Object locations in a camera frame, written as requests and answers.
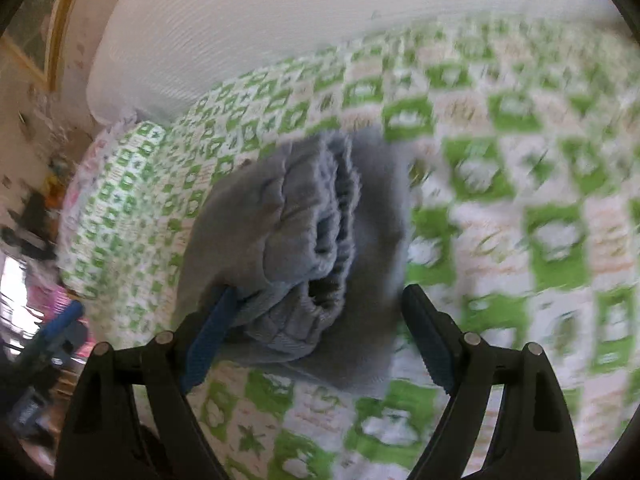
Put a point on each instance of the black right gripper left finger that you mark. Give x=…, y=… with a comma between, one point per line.
x=202, y=333

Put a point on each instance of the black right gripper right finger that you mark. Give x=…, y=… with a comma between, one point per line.
x=435, y=334

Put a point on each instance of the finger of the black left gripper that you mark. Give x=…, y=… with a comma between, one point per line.
x=58, y=340

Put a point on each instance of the grey pants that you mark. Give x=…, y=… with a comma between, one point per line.
x=314, y=240

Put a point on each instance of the green white patterned bedsheet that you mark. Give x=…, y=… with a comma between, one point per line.
x=525, y=190

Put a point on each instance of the gold framed picture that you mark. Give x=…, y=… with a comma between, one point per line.
x=35, y=37

